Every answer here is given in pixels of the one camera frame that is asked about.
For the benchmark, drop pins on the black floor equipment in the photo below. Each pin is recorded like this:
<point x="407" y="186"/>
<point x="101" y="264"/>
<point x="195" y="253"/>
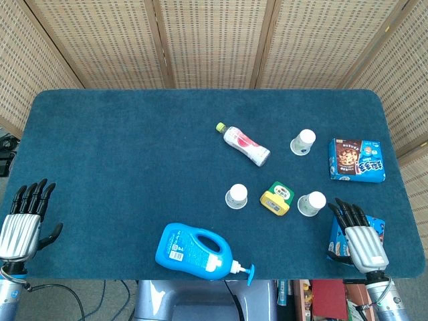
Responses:
<point x="6" y="157"/>

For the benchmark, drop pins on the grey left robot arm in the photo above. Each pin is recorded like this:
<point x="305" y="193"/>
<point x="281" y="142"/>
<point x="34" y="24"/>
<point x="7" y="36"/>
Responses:
<point x="8" y="301"/>

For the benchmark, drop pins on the dark blue felt table mat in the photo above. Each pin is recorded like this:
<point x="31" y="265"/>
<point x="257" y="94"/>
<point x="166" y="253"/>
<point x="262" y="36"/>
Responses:
<point x="133" y="167"/>

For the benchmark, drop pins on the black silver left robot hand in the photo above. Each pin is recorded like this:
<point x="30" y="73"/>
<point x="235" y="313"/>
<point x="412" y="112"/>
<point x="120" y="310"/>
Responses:
<point x="20" y="230"/>

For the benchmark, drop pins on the brown cardboard storage box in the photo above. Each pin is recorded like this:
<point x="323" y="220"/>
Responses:
<point x="355" y="296"/>

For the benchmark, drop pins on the blue detergent pump bottle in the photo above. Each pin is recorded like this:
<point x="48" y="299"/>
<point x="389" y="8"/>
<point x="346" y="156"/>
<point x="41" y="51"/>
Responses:
<point x="177" y="247"/>

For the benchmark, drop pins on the white floral paper cup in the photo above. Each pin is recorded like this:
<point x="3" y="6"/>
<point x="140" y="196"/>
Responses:
<point x="237" y="194"/>
<point x="314" y="201"/>
<point x="305" y="138"/>

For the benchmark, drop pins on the yellow green lidded tub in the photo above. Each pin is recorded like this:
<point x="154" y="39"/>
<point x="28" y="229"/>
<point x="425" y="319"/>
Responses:
<point x="275" y="199"/>

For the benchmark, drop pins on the red book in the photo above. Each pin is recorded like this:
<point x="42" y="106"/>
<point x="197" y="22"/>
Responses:
<point x="327" y="297"/>

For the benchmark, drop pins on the blue chocolate cookie box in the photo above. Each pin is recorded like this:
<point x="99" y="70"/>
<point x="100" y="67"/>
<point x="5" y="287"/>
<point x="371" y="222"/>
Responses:
<point x="356" y="160"/>

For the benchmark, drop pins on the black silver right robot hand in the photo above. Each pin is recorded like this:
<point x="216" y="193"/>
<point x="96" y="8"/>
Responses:
<point x="366" y="245"/>

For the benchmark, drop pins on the grey robot torso base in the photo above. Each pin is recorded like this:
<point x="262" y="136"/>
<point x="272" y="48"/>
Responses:
<point x="200" y="301"/>

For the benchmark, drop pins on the pink white drink bottle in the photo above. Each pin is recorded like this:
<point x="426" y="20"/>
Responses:
<point x="244" y="144"/>

